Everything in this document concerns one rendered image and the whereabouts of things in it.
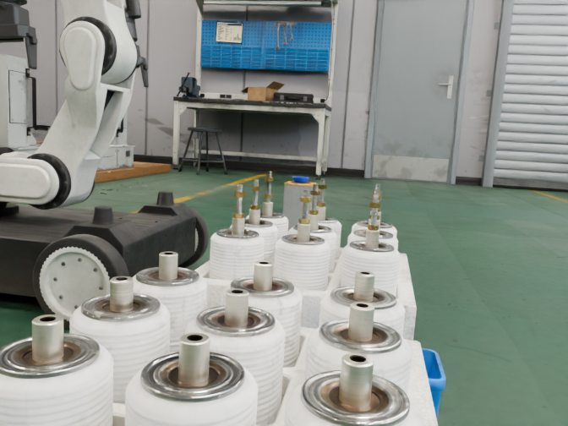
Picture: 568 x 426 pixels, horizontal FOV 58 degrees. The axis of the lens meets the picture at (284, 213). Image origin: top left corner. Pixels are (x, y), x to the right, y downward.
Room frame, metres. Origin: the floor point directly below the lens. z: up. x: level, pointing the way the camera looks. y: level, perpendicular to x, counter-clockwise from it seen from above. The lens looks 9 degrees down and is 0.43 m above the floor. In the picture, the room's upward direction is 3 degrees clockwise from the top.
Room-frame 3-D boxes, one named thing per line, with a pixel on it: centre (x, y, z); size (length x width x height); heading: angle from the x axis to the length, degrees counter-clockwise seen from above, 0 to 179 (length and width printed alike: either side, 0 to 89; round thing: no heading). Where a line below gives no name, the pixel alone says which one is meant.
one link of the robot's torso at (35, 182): (1.36, 0.65, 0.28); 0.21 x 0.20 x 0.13; 80
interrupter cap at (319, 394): (0.34, -0.06, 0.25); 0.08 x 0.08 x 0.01
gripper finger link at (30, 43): (1.11, 0.54, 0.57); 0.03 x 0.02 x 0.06; 171
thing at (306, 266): (0.88, -0.04, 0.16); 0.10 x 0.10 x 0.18
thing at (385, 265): (0.86, -0.15, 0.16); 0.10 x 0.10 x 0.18
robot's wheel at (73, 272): (1.05, 0.42, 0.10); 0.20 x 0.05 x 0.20; 80
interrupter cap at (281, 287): (0.59, 0.02, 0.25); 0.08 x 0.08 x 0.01
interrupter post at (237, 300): (0.48, 0.04, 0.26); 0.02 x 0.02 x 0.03
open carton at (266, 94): (5.80, 0.31, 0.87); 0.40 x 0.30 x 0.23; 66
